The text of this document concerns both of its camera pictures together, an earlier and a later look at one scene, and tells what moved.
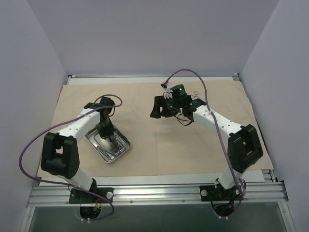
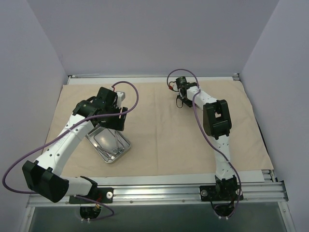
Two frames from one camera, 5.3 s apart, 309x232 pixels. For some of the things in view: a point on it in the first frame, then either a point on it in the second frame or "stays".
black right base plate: x=211 y=193 stays
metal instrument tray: x=110 y=151 stays
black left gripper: x=109 y=132 → x=114 y=120
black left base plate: x=80 y=197 stays
